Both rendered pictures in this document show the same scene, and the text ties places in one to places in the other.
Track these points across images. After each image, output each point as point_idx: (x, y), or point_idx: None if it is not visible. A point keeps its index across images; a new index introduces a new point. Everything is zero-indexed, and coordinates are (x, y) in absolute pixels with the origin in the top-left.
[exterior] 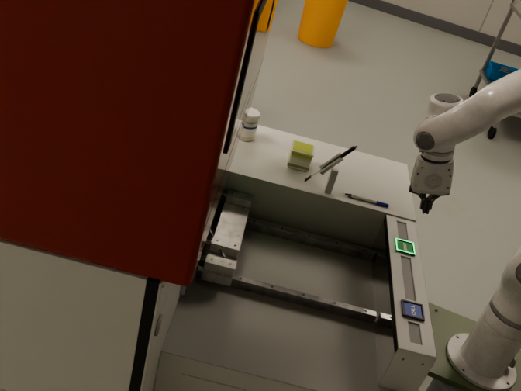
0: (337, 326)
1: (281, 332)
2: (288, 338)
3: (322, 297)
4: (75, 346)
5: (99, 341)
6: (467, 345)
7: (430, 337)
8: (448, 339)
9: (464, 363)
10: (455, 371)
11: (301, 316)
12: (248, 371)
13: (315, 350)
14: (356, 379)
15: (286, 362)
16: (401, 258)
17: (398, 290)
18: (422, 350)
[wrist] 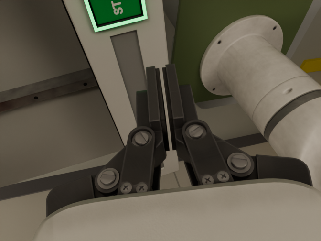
0: (58, 103)
1: (6, 145)
2: (19, 146)
3: (7, 72)
4: None
5: None
6: (224, 81)
7: (174, 158)
8: (206, 45)
9: (217, 80)
10: (205, 90)
11: (8, 116)
12: (16, 181)
13: (55, 139)
14: (106, 140)
15: (38, 161)
16: (115, 41)
17: (126, 126)
18: (164, 172)
